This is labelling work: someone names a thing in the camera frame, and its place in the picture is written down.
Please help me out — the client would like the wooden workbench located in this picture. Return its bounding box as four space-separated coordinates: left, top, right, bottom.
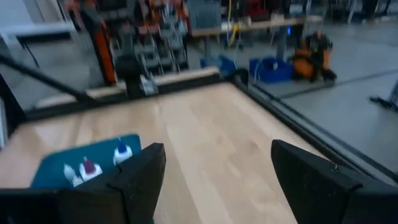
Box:
191 15 324 38

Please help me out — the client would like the blue plastic bin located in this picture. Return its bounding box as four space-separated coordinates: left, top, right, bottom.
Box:
29 133 142 190

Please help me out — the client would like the orange shop vacuum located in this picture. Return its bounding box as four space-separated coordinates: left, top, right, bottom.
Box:
290 29 338 83

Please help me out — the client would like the large blue storage bin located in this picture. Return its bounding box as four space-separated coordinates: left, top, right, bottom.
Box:
248 55 295 84

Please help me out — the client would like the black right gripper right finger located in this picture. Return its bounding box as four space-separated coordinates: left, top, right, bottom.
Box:
271 139 363 224

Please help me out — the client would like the large blue food coloring bottle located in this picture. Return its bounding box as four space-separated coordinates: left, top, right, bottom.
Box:
112 138 134 166

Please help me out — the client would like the large purple food coloring bottle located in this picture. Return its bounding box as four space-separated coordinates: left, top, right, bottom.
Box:
79 157 103 182

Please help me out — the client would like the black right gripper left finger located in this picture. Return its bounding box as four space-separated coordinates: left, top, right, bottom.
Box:
108 142 167 224

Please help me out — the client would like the orange and black post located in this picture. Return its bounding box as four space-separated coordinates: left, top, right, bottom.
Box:
83 0 118 86

